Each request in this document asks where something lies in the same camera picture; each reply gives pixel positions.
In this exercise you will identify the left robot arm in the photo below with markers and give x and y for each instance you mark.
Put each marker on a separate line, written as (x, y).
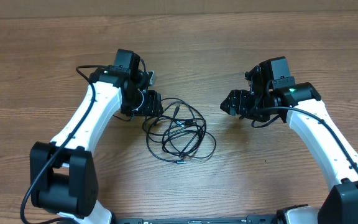
(63, 177)

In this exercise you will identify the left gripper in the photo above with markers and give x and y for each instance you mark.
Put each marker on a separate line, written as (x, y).
(154, 101)

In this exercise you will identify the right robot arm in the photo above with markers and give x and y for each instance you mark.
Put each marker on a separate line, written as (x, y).
(274, 94)

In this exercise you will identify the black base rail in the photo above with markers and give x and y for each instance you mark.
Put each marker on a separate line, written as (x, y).
(194, 221)

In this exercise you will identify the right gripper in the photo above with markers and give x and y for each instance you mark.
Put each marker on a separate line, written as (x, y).
(238, 101)

